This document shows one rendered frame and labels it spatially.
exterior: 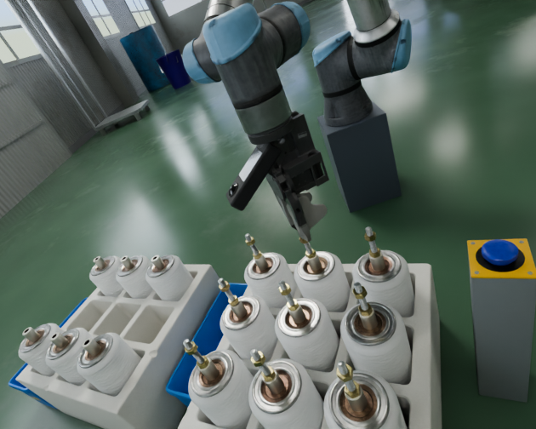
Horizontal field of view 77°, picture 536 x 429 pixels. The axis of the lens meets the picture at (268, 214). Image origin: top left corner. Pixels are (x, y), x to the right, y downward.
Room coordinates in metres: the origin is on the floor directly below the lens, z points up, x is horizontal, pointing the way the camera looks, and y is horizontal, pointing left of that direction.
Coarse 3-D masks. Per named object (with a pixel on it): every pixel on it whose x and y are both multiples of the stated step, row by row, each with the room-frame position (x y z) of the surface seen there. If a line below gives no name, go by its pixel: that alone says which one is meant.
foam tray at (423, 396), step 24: (288, 264) 0.61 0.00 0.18; (408, 264) 0.46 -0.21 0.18; (432, 288) 0.41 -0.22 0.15; (336, 312) 0.43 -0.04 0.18; (432, 312) 0.36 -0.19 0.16; (408, 336) 0.34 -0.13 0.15; (432, 336) 0.32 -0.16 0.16; (336, 360) 0.34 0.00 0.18; (432, 360) 0.28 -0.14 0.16; (408, 384) 0.26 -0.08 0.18; (432, 384) 0.25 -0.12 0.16; (192, 408) 0.37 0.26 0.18; (408, 408) 0.24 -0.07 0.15; (432, 408) 0.22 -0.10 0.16
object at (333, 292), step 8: (336, 256) 0.49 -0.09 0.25; (336, 264) 0.47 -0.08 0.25; (296, 272) 0.50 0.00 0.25; (336, 272) 0.45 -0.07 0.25; (344, 272) 0.47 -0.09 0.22; (296, 280) 0.48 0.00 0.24; (304, 280) 0.47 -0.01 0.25; (320, 280) 0.45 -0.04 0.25; (328, 280) 0.44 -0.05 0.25; (336, 280) 0.45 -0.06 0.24; (344, 280) 0.46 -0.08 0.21; (304, 288) 0.46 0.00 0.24; (312, 288) 0.45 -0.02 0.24; (320, 288) 0.44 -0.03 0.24; (328, 288) 0.44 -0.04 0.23; (336, 288) 0.44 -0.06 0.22; (344, 288) 0.45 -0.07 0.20; (304, 296) 0.48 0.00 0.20; (312, 296) 0.45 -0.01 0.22; (320, 296) 0.44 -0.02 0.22; (328, 296) 0.44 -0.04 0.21; (336, 296) 0.44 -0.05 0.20; (344, 296) 0.45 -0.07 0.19; (328, 304) 0.44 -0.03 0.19; (336, 304) 0.44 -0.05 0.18; (344, 304) 0.45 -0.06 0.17
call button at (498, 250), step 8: (496, 240) 0.30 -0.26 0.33; (504, 240) 0.30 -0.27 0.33; (488, 248) 0.29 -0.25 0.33; (496, 248) 0.29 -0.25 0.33; (504, 248) 0.28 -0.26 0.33; (512, 248) 0.28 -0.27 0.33; (488, 256) 0.28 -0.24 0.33; (496, 256) 0.28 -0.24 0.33; (504, 256) 0.27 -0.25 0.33; (512, 256) 0.27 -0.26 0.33; (496, 264) 0.28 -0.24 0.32; (504, 264) 0.27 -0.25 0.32
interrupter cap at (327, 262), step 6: (318, 252) 0.52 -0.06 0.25; (324, 252) 0.51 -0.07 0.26; (324, 258) 0.50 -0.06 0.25; (330, 258) 0.49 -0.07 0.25; (300, 264) 0.51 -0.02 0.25; (306, 264) 0.50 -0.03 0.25; (324, 264) 0.48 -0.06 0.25; (330, 264) 0.47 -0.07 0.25; (300, 270) 0.49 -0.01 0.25; (306, 270) 0.49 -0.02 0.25; (318, 270) 0.48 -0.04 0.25; (324, 270) 0.47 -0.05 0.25; (330, 270) 0.46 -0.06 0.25; (300, 276) 0.48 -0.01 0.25; (306, 276) 0.47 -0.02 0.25; (312, 276) 0.46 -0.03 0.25; (318, 276) 0.46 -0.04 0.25; (324, 276) 0.45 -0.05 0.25
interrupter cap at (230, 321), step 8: (248, 296) 0.49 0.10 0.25; (248, 304) 0.47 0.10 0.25; (256, 304) 0.46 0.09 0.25; (224, 312) 0.47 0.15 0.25; (232, 312) 0.47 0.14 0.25; (248, 312) 0.45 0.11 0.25; (256, 312) 0.44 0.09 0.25; (224, 320) 0.46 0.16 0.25; (232, 320) 0.45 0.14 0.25; (240, 320) 0.44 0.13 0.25; (248, 320) 0.43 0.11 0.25; (232, 328) 0.43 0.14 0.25; (240, 328) 0.42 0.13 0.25
